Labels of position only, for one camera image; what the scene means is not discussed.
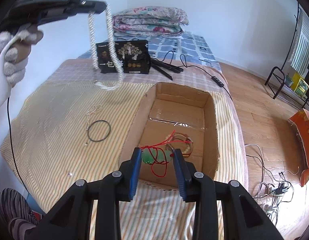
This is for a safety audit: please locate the thin pearl necklace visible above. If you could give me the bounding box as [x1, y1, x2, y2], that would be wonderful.
[85, 104, 103, 147]

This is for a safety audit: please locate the orange covered low table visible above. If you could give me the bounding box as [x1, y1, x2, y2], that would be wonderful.
[289, 108, 309, 187]

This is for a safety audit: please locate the small green pot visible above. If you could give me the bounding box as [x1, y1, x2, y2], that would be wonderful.
[285, 75, 293, 87]

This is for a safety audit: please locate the blue checked bed sheet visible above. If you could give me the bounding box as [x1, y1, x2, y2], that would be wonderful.
[76, 31, 221, 72]

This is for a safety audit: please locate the gold wristwatch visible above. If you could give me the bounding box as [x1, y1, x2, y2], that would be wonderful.
[172, 133, 193, 158]

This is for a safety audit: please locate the pink checked bed sheet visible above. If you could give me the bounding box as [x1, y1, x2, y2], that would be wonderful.
[45, 58, 243, 139]

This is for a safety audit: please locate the dark bangle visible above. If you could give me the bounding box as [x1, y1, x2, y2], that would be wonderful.
[87, 119, 112, 142]

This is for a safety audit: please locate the folded floral quilt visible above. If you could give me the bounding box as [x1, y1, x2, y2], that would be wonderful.
[112, 6, 189, 37]

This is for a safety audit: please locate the striped trouser leg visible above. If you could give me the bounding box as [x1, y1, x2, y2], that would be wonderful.
[0, 188, 39, 239]

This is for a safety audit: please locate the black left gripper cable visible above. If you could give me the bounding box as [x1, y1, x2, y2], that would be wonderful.
[6, 96, 33, 198]

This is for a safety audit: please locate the black snack bag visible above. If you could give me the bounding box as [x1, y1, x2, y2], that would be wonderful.
[96, 40, 151, 74]

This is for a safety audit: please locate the open cardboard box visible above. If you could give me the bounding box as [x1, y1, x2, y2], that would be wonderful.
[119, 82, 219, 189]

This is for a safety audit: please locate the power strip with cables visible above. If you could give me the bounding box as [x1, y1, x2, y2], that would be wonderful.
[244, 144, 300, 226]

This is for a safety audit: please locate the black clothes rack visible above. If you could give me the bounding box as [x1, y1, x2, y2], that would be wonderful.
[265, 5, 309, 109]

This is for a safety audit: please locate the yellow striped towel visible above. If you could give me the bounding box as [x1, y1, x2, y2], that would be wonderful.
[0, 80, 249, 240]

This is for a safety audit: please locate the white gloved left hand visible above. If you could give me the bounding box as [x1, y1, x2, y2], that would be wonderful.
[0, 25, 43, 107]

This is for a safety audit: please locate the cream bead bracelet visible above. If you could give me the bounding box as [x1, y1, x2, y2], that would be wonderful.
[165, 134, 195, 156]

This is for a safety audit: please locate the striped hanging cloth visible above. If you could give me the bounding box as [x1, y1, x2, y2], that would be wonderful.
[289, 9, 309, 76]

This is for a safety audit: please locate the thick white pearl necklace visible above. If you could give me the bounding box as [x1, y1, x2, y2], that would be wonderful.
[87, 2, 125, 92]

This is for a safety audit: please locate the green jade red cord pendant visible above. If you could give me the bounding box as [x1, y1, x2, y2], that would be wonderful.
[141, 131, 176, 178]

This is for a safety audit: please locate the black cable with switch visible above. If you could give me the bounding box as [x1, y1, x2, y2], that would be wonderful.
[148, 50, 235, 103]

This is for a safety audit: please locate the yellow crate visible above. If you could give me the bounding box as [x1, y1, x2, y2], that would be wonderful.
[291, 72, 309, 98]

